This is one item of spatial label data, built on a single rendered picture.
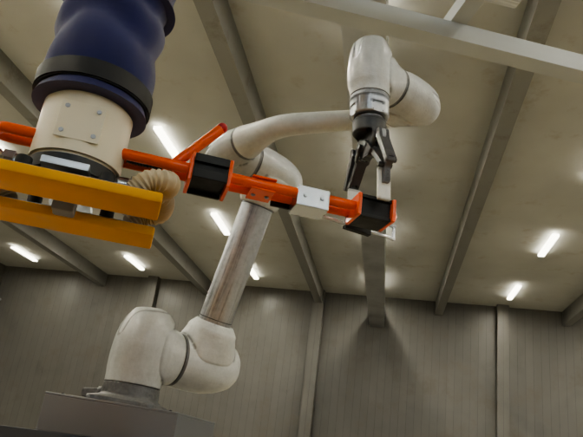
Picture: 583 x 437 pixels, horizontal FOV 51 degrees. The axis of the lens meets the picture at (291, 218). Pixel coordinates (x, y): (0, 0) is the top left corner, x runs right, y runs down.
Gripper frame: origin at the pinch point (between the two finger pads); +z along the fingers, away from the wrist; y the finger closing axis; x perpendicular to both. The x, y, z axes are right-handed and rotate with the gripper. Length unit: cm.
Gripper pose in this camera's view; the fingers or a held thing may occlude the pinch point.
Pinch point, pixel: (368, 205)
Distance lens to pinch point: 134.1
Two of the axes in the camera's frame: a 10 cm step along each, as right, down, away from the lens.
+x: 9.3, 1.6, 3.3
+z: -0.5, 9.5, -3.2
